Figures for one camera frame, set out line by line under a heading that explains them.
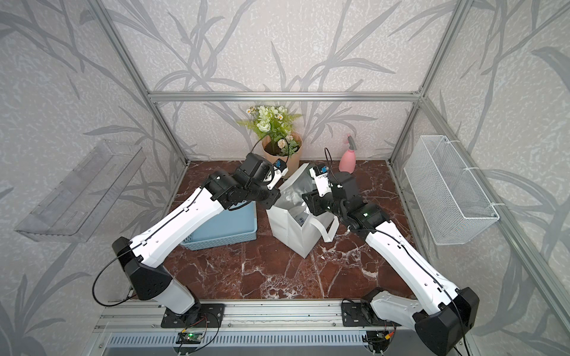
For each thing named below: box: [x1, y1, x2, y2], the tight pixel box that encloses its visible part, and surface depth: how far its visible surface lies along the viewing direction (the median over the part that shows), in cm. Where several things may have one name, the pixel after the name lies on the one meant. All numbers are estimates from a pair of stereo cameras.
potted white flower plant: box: [236, 105, 303, 178], surface depth 96 cm
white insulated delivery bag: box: [265, 163, 340, 259], surface depth 80 cm
